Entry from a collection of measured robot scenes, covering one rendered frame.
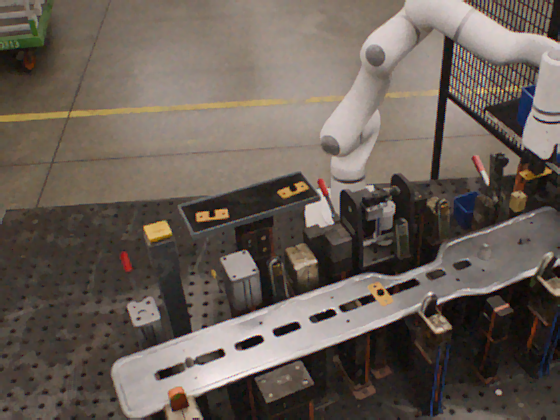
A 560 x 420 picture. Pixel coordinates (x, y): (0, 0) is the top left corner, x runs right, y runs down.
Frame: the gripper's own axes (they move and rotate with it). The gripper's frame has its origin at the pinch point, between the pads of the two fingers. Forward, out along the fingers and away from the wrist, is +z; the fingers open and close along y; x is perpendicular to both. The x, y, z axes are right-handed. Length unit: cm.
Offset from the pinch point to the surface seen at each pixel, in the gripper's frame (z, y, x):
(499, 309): 28.5, 18.1, -20.6
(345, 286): 27, -7, -54
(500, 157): 6.5, -14.7, 0.2
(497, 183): 16.0, -14.8, 0.8
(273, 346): 27, 3, -79
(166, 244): 14, -31, -94
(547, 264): 17.9, 18.1, -7.0
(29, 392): 58, -37, -141
